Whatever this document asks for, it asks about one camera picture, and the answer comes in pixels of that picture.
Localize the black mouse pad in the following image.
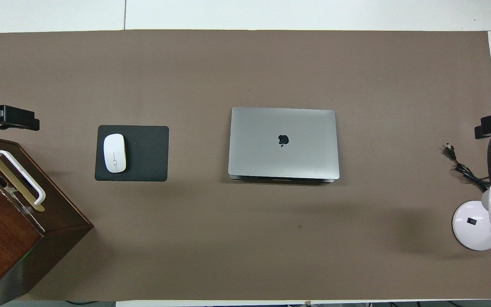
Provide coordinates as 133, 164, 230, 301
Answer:
95, 125, 170, 182

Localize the black lamp power cable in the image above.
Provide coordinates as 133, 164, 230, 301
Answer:
443, 144, 491, 191

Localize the white box handle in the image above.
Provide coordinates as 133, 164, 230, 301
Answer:
0, 150, 46, 206

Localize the silver laptop with apple logo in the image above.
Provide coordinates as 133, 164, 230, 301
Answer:
228, 107, 340, 184

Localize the brown table mat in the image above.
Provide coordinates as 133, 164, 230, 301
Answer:
0, 29, 491, 301

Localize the white computer mouse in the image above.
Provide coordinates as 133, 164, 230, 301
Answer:
103, 133, 127, 174

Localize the white desk lamp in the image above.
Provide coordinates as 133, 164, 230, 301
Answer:
452, 176, 491, 251

